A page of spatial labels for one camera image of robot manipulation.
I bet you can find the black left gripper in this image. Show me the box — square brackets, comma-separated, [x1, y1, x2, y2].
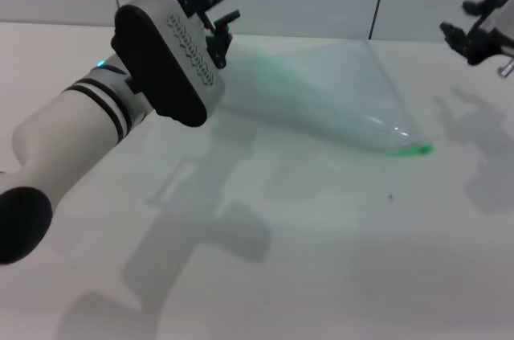
[171, 0, 243, 71]

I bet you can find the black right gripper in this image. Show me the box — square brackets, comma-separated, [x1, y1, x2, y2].
[439, 0, 506, 68]

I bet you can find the transparent document bag green zipper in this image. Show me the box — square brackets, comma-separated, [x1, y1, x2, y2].
[216, 40, 435, 158]

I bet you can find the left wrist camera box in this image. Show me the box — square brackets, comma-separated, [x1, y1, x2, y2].
[111, 0, 226, 129]

